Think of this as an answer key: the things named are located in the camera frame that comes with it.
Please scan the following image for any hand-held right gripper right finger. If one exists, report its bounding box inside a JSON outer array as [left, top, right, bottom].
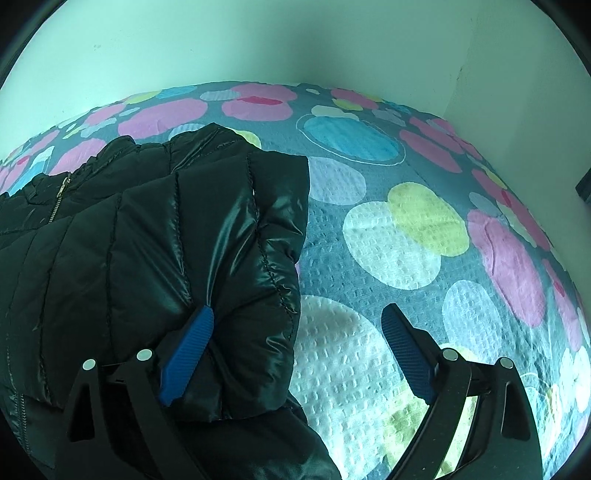
[[380, 303, 542, 480]]

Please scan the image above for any polka dot bed sheet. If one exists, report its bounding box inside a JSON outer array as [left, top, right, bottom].
[[0, 82, 591, 480]]

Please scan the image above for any black puffer jacket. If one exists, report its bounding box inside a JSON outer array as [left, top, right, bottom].
[[0, 122, 334, 480]]

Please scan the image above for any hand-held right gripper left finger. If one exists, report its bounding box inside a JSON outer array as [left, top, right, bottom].
[[64, 305, 216, 480]]

